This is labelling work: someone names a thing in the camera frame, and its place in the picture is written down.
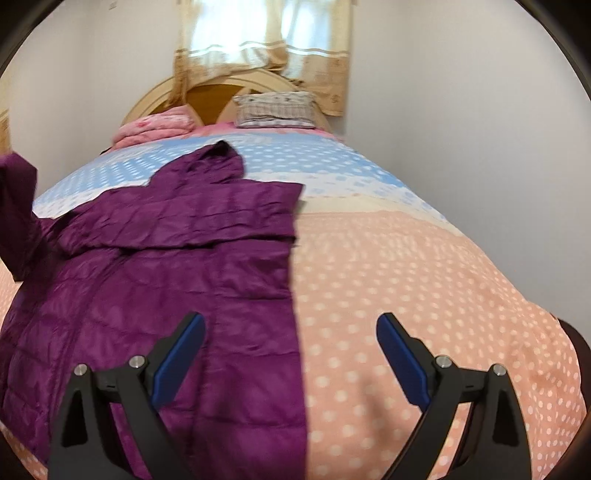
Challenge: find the beige window curtain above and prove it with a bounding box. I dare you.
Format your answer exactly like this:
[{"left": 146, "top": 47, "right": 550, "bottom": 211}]
[{"left": 172, "top": 0, "right": 354, "bottom": 116}]

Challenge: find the wooden headboard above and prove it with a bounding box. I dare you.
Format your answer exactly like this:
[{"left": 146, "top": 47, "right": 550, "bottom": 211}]
[{"left": 120, "top": 69, "right": 331, "bottom": 132}]

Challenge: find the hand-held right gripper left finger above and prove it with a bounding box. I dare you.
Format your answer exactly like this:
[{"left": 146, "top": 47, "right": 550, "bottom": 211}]
[{"left": 47, "top": 312, "right": 206, "bottom": 480}]

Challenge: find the pink folded quilt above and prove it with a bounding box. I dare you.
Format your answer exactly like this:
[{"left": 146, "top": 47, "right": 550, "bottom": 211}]
[{"left": 113, "top": 104, "right": 197, "bottom": 147}]

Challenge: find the purple quilted jacket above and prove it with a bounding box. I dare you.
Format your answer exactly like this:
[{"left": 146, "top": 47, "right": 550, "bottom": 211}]
[{"left": 0, "top": 141, "right": 309, "bottom": 480}]

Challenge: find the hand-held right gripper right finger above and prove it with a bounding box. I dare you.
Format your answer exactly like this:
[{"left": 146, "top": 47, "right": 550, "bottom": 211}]
[{"left": 376, "top": 312, "right": 533, "bottom": 480}]

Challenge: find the polka dot bedspread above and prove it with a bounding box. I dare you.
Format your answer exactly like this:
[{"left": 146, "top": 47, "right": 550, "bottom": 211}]
[{"left": 0, "top": 124, "right": 583, "bottom": 480}]

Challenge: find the plaid pillow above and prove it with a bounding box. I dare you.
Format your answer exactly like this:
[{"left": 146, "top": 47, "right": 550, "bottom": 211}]
[{"left": 232, "top": 91, "right": 318, "bottom": 128}]

